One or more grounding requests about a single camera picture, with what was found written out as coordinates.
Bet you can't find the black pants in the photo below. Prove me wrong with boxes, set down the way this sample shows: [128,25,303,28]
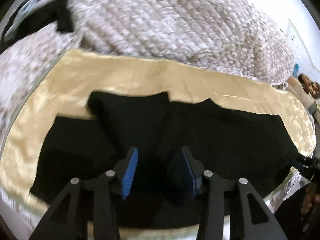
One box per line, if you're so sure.
[31,91,299,229]

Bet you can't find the right hand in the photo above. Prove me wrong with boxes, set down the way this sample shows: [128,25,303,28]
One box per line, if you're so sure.
[300,183,319,215]

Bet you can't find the white floral mattress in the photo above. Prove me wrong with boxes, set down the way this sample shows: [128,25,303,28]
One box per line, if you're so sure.
[1,169,305,239]

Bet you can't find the golden satin bed sheet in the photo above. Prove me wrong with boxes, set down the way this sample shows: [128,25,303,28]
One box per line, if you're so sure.
[0,48,316,213]

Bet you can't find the quilted floral comforter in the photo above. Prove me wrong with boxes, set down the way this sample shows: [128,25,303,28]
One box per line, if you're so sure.
[0,0,296,153]

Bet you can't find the dark clothes pile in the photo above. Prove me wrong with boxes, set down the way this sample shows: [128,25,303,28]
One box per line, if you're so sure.
[1,0,74,51]

